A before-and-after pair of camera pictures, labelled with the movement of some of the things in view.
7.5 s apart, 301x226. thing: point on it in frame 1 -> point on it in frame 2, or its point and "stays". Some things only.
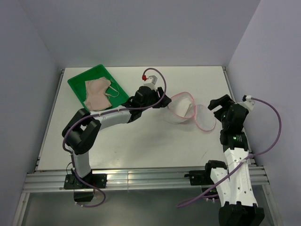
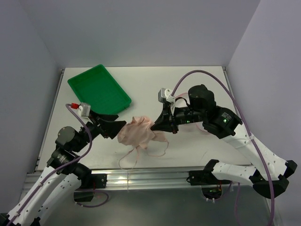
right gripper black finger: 225,101 -> 166,122
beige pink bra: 96,99 -> 138,132
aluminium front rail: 157,179 stays
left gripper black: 165,102 -> 107,128
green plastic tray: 115,95 stays
